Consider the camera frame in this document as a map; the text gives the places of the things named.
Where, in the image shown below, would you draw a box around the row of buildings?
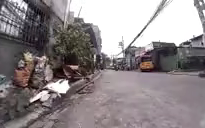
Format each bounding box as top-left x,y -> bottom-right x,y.
68,11 -> 105,70

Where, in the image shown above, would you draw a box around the pile of wood debris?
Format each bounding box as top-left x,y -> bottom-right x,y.
54,64 -> 88,81

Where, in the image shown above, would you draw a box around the bushy green tree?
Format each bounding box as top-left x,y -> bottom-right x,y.
53,23 -> 96,76

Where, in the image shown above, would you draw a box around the yellow vehicle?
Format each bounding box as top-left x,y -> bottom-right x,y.
139,54 -> 155,72

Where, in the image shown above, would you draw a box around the white boards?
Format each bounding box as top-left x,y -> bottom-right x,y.
29,78 -> 72,104

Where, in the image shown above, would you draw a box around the grey asphalt road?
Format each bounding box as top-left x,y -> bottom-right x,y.
52,68 -> 205,128

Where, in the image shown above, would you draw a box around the green building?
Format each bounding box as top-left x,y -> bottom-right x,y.
144,41 -> 178,72

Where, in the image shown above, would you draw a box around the pile of rubbish bags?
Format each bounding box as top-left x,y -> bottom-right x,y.
11,51 -> 54,89

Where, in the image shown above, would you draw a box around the concrete kerb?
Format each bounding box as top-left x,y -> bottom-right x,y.
166,69 -> 205,79

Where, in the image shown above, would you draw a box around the grey concrete pavement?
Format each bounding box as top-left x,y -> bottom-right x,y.
0,70 -> 103,128

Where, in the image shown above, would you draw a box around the grey building with barred windows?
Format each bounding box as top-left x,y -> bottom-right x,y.
0,0 -> 71,80

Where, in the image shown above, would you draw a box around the overhead wires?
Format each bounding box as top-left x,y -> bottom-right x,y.
114,0 -> 174,58

